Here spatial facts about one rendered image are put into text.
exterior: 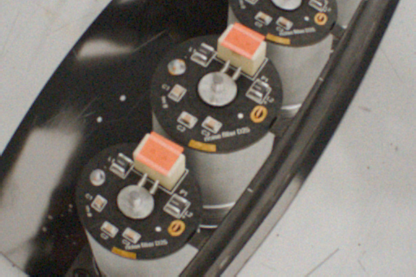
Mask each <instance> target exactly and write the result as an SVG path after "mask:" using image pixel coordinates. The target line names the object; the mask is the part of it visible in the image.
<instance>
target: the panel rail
mask: <svg viewBox="0 0 416 277"><path fill-rule="evenodd" d="M383 1H384V0H361V1H360V3H359V5H358V7H357V10H356V11H355V12H354V14H353V16H352V18H351V20H350V21H349V24H348V26H346V29H344V28H343V27H341V26H340V25H339V24H338V23H334V22H333V23H332V24H333V26H334V25H335V26H334V27H333V26H332V27H333V29H330V30H331V35H332V36H334V37H336V38H337V39H339V41H338V43H337V45H336V47H335V49H334V51H332V53H331V56H329V59H328V60H327V63H326V64H325V65H324V68H323V70H322V71H321V73H320V74H319V75H318V77H317V78H318V79H317V80H316V81H315V82H314V86H313V87H312V89H311V90H310V91H309V94H308V95H307V97H306V98H305V100H304V102H303V103H302V105H301V107H300V108H299V110H298V111H297V113H296V114H295V115H294V117H293V118H292V120H291V122H290V123H287V122H285V121H283V120H282V119H280V118H277V120H276V121H274V120H273V121H274V122H273V126H272V127H270V133H271V134H273V135H275V136H277V137H278V138H280V139H279V141H278V143H277V144H276V145H275V147H274V149H273V150H272V151H271V152H270V154H269V155H268V157H267V158H266V160H265V162H264V163H263V164H262V165H261V168H260V169H259V171H258V173H257V174H256V175H255V176H254V177H253V178H252V180H251V181H250V183H249V184H248V186H247V187H246V189H245V191H244V192H243V193H242V194H241V195H240V196H239V198H238V199H237V201H236V202H235V204H234V205H233V207H232V208H231V209H230V211H229V212H228V214H226V215H225V216H224V218H223V219H222V221H221V222H220V224H219V225H218V226H217V227H216V228H215V230H214V232H212V234H211V235H210V237H209V238H208V237H206V236H204V235H202V234H201V233H200V232H196V233H195V234H193V237H192V238H191V239H190V238H188V239H187V240H188V245H190V246H191V247H194V248H195V249H197V250H198V252H196V254H195V255H194V257H193V258H192V260H191V261H190V262H189V263H188V265H187V266H186V267H185V268H184V269H183V270H182V272H180V274H179V275H178V276H177V277H211V276H212V274H214V272H215V271H216V269H217V268H218V266H219V265H220V264H221V262H222V261H223V260H224V258H226V256H227V255H228V254H229V253H230V252H231V250H232V249H233V248H234V246H235V245H236V243H238V242H239V240H240V239H241V238H242V236H243V235H244V234H245V233H246V232H247V230H248V229H249V227H250V225H251V224H252V223H253V222H254V220H255V219H256V218H257V217H258V216H259V214H260V213H261V211H262V209H263V208H264V206H265V205H266V204H267V202H268V201H269V200H270V199H271V197H272V195H273V194H275V192H276V190H277V189H278V187H279V186H280V185H281V183H282V182H283V180H284V178H285V176H286V175H287V174H288V172H289V170H290V169H291V167H292V166H293V164H294V163H295V161H296V160H297V158H298V157H299V155H300V154H301V152H302V150H303V149H304V148H305V147H306V144H307V142H308V141H309V139H310V138H311V136H312V134H313V132H314V130H315V129H316V127H317V126H318V125H319V122H320V120H321V119H322V117H323V116H324V115H325V112H326V110H327V108H328V107H329V105H330V103H331V102H332V100H333V98H334V96H335V95H336V92H337V90H338V89H339V87H340V85H341V84H342V81H343V80H344V77H345V76H346V74H347V72H348V71H349V68H350V66H351V65H352V62H353V61H354V59H355V56H356V55H357V52H358V51H359V49H360V47H361V46H362V43H363V41H364V39H365V38H366V35H367V33H368V31H370V30H369V29H370V28H371V25H372V23H373V22H374V20H375V17H376V15H377V14H378V12H379V9H380V7H381V5H382V3H383ZM270 126H271V125H270Z"/></svg>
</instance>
